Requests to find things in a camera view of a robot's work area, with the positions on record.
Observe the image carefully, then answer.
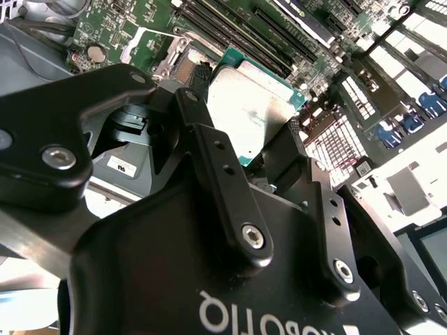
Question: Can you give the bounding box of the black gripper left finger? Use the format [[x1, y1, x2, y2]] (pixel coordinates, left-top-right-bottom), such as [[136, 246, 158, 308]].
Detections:
[[0, 61, 276, 269]]

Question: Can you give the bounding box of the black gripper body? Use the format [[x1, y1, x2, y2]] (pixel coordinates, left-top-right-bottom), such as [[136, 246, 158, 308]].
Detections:
[[57, 167, 402, 335]]

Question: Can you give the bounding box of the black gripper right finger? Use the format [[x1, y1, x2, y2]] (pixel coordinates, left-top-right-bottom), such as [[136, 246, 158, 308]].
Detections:
[[263, 116, 447, 329]]

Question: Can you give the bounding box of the silver CPU with green edge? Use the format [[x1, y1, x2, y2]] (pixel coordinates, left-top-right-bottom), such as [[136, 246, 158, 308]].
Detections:
[[205, 45, 309, 172]]

